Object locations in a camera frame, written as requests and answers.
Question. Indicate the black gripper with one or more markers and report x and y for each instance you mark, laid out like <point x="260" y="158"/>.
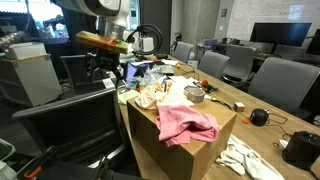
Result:
<point x="104" y="60"/>

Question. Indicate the peach printed t-shirt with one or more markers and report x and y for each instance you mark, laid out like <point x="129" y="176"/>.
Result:
<point x="154" y="95"/>

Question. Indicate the pink cloth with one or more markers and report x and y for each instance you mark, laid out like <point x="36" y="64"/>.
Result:
<point x="178" y="124"/>

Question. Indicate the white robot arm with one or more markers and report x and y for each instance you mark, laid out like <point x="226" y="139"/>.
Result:
<point x="112" y="14"/>

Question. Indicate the grey office chair foreground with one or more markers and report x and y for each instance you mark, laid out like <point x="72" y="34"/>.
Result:
<point x="83" y="128"/>

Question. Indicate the grey chair far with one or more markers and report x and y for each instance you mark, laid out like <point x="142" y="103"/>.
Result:
<point x="182" y="51"/>

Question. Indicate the grey chair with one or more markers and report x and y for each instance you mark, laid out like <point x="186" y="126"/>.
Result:
<point x="213" y="64"/>
<point x="182" y="51"/>
<point x="283" y="83"/>

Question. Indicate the grey chair middle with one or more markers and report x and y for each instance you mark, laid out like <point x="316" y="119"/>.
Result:
<point x="213" y="64"/>

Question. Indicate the grey chair right near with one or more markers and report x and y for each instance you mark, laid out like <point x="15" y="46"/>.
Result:
<point x="283" y="83"/>

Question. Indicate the open laptop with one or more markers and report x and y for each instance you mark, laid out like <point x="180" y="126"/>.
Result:
<point x="133" y="71"/>

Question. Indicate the spray bottle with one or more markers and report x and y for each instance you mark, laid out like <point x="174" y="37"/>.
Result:
<point x="142" y="83"/>

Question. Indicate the clear plastic bags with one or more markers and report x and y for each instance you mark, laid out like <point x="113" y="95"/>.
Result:
<point x="152" y="74"/>

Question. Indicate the white cabinet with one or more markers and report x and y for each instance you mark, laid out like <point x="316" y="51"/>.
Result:
<point x="30" y="82"/>

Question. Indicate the white papers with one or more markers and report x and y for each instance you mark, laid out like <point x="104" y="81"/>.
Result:
<point x="177" y="83"/>

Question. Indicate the orange ball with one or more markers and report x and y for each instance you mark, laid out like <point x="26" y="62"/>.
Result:
<point x="204" y="83"/>

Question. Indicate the cardboard box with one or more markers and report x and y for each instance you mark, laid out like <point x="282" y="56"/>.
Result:
<point x="190" y="161"/>

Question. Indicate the rubik's cube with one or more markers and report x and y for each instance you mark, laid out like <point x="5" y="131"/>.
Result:
<point x="239" y="107"/>

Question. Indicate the white cloth on table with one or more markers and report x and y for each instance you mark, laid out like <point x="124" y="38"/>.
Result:
<point x="242" y="159"/>

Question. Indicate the black round speaker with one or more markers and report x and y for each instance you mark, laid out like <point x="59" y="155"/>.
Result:
<point x="259" y="117"/>

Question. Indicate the black monitor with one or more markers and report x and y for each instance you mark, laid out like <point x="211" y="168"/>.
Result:
<point x="291" y="34"/>

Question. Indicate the wrist camera yellow-green block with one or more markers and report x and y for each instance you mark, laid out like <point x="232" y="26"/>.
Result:
<point x="103" y="42"/>

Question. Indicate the grey duct tape roll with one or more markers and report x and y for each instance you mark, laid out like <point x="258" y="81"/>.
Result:
<point x="196" y="95"/>

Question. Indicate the orange-handled clamp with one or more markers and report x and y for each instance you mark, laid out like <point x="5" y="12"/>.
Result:
<point x="38" y="165"/>

